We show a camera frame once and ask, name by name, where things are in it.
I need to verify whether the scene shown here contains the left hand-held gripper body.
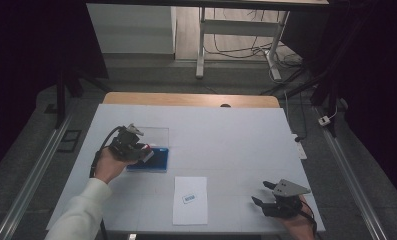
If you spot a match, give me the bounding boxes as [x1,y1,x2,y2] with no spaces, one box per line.
[109,123,146,162]

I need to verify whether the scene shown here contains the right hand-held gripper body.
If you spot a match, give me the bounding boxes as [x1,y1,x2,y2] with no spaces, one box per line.
[261,178,312,220]

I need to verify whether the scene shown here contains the blue ink pad case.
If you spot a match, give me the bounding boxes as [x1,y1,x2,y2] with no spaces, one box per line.
[125,126,170,174]

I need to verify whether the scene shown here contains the person's left hand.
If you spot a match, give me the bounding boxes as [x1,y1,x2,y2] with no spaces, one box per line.
[93,146,138,185]

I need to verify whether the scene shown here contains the person's right hand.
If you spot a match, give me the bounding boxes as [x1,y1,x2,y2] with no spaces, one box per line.
[280,195,318,240]

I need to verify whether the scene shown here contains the white table cover board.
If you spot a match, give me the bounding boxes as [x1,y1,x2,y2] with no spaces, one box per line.
[45,103,326,234]

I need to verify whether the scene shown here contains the wooden table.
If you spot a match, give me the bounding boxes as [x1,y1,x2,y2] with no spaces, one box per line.
[102,91,281,109]

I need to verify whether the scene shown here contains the white paper sheet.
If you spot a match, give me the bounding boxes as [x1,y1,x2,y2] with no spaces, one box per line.
[172,176,209,226]

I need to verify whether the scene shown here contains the black tripod legs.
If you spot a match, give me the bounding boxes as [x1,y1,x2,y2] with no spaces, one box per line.
[259,59,341,138]

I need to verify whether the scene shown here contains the white cabinet panel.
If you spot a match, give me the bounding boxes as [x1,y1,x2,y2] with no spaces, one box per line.
[86,3,177,55]

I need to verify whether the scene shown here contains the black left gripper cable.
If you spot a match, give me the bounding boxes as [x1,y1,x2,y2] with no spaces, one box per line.
[88,125,124,240]

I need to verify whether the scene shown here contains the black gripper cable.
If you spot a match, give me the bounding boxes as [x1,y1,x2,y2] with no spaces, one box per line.
[297,205,319,236]
[88,125,124,240]

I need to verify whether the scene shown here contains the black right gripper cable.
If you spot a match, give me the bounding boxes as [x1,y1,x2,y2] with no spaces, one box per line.
[297,205,319,236]

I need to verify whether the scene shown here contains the black floor frame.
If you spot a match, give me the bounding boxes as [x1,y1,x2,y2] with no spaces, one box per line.
[56,129,83,154]

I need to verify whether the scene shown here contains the aluminium floor rail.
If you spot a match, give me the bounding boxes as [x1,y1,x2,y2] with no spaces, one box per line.
[0,111,74,240]
[313,105,389,240]

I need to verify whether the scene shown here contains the black stand post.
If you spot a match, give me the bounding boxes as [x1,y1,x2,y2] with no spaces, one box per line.
[53,64,68,130]

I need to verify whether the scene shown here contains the tangle of floor cables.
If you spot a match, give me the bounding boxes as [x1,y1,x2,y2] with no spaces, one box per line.
[204,9,304,68]

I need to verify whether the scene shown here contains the white desk frame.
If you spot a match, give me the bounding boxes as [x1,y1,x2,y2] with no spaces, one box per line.
[195,6,291,81]

